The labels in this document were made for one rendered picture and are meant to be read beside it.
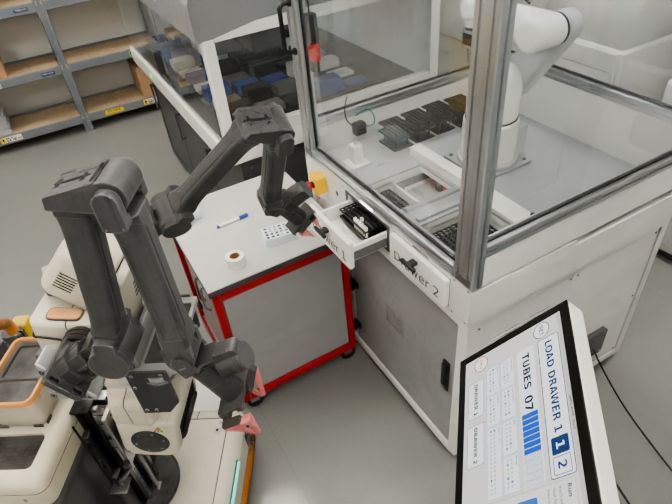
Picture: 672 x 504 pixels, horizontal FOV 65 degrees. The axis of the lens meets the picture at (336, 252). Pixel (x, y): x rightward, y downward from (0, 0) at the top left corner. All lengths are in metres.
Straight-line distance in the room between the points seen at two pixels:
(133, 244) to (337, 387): 1.72
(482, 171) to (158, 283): 0.77
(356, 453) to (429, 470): 0.30
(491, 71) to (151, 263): 0.77
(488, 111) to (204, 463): 1.51
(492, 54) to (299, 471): 1.71
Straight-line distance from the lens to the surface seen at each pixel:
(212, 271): 1.99
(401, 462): 2.29
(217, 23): 2.30
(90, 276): 0.98
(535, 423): 1.08
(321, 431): 2.38
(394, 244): 1.76
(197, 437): 2.14
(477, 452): 1.16
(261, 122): 1.22
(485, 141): 1.27
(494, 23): 1.19
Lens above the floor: 2.00
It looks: 39 degrees down
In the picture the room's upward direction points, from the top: 6 degrees counter-clockwise
